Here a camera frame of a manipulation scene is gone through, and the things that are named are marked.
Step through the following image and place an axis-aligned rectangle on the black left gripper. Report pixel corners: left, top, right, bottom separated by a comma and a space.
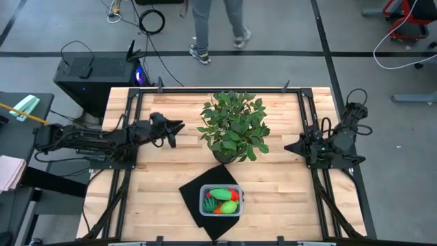
135, 111, 186, 149

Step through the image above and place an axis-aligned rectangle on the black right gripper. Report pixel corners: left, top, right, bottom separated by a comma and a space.
283, 124, 324, 165

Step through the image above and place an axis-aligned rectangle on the dark green oval toy fruit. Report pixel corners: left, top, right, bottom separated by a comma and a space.
209, 187, 233, 201

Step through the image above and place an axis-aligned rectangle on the green striped toy watermelon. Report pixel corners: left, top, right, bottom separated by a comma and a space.
203, 196, 219, 213

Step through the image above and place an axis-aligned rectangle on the clear plastic tupperware container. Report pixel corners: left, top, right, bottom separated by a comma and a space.
199, 184, 244, 218

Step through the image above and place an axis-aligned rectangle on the green potted plant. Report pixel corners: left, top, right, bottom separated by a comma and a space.
197, 90, 271, 165

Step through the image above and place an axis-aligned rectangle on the black cloth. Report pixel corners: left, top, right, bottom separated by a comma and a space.
178, 164, 244, 242

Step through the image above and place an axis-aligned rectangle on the black computer tower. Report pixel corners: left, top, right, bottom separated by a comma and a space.
53, 51, 153, 119

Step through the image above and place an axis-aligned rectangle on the black wifi antenna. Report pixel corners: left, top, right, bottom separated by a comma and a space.
126, 39, 146, 63

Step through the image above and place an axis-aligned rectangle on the small black device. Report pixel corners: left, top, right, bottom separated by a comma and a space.
78, 64, 93, 79

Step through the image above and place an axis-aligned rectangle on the person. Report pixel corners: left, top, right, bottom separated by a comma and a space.
188, 0, 253, 65

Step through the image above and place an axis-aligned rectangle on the grey metal bar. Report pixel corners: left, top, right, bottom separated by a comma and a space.
391, 91, 437, 103

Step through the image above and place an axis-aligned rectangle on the black box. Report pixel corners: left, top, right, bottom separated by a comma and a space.
135, 0, 184, 5

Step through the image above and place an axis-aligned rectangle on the mint green stapler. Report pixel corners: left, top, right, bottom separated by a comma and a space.
9, 94, 41, 122

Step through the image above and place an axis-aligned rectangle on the red and black chair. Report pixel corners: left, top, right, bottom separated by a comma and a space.
361, 0, 437, 44

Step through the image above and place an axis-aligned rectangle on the black side desk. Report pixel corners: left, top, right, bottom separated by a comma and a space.
0, 91, 55, 246

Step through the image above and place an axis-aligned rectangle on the pink cloth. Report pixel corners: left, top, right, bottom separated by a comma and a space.
0, 154, 27, 193

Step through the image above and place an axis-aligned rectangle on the yellow pencil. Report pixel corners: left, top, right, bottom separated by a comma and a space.
0, 102, 49, 125

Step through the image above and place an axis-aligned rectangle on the black aluminium table frame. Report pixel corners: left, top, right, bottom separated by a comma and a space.
81, 80, 367, 246

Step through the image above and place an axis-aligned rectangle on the coiled black cable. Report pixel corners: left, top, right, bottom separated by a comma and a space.
139, 8, 166, 36

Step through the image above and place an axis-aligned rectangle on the white and yellow cable bundle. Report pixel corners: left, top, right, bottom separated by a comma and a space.
100, 0, 137, 25

